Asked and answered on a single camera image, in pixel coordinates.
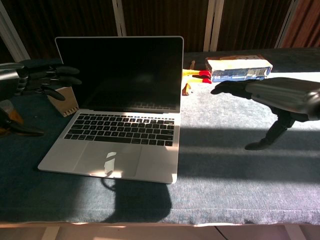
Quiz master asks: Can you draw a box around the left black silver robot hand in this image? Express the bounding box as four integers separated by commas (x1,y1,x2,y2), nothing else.
0,59,83,137

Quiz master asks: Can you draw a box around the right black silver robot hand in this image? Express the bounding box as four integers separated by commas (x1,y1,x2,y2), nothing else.
210,77,320,151

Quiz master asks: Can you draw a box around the silver laptop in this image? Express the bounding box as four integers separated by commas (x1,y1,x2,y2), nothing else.
37,36,185,185

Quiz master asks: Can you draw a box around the brown spiral notebook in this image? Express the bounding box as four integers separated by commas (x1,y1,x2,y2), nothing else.
46,85,80,118

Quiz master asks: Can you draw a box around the rectangular printed box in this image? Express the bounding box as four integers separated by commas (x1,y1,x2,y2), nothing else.
205,54,274,84

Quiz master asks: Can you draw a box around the dark brown curtain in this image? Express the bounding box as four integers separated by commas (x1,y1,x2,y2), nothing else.
0,0,294,63

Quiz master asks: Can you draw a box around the red curtain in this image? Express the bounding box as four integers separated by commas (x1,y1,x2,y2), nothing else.
281,0,320,49

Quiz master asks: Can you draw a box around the yellow rubber chicken toy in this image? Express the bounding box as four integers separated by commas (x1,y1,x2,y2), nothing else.
181,68,214,97

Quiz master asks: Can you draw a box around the dark grey table cloth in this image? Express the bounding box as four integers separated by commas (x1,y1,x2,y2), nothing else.
0,47,320,225

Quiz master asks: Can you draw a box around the white window frame post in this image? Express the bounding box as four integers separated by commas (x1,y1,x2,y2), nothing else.
274,0,298,49
0,7,31,63
111,0,128,37
203,0,225,52

